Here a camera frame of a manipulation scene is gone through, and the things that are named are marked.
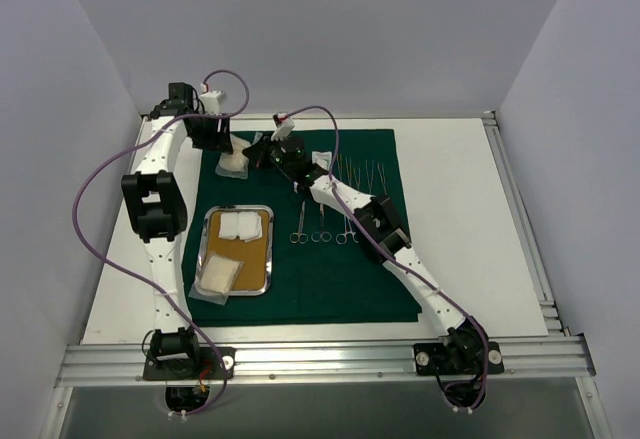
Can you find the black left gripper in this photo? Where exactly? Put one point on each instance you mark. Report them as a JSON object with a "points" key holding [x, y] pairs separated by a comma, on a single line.
{"points": [[211, 138]]}

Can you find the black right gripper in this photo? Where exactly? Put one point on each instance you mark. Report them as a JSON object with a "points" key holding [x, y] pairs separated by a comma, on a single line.
{"points": [[263, 148]]}

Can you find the white gauze pad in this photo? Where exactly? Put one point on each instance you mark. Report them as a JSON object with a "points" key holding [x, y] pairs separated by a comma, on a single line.
{"points": [[216, 279], [234, 165], [258, 138]]}

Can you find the white suture packet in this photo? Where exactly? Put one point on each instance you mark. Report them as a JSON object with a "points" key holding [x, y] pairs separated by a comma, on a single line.
{"points": [[322, 159]]}

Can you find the white gauze square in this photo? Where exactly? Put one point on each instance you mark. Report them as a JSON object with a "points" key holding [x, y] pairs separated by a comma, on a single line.
{"points": [[229, 225]]}

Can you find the steel scissors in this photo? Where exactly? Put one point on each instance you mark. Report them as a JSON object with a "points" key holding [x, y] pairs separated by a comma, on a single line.
{"points": [[321, 234], [298, 236]]}

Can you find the stainless steel instrument tray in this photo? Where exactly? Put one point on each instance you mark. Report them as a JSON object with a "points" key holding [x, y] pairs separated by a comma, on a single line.
{"points": [[255, 274]]}

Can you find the steel instrument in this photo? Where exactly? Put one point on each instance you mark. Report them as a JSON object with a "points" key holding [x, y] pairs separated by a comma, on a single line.
{"points": [[382, 176]]}

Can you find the dark green surgical cloth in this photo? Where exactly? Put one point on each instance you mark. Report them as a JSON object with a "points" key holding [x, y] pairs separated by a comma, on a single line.
{"points": [[312, 283]]}

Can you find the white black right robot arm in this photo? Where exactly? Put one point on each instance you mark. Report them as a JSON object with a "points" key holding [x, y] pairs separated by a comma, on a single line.
{"points": [[382, 235]]}

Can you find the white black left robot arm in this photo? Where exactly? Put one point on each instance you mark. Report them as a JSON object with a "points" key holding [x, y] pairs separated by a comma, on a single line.
{"points": [[155, 205]]}

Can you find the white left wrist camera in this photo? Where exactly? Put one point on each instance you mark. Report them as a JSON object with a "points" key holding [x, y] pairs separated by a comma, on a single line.
{"points": [[212, 101]]}

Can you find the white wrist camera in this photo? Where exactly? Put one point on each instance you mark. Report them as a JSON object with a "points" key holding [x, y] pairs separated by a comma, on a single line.
{"points": [[212, 101], [284, 125]]}

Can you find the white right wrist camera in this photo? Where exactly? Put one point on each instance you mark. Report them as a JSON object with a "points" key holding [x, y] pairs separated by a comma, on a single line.
{"points": [[284, 125]]}

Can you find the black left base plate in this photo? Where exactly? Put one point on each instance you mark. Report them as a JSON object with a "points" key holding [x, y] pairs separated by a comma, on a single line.
{"points": [[177, 367]]}

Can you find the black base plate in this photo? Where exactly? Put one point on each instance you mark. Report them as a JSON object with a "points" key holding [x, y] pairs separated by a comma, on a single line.
{"points": [[433, 359], [177, 367]]}

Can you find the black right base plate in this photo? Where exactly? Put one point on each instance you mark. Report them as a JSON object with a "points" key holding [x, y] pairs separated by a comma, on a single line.
{"points": [[433, 359]]}

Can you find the aluminium right side rail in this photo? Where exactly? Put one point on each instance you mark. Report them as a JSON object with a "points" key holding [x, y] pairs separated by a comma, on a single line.
{"points": [[524, 230]]}

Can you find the aluminium rail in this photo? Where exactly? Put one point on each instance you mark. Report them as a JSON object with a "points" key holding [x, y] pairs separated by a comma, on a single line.
{"points": [[524, 230], [330, 362]]}

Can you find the aluminium front rail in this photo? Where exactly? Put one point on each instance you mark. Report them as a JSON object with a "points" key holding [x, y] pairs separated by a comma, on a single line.
{"points": [[330, 362]]}

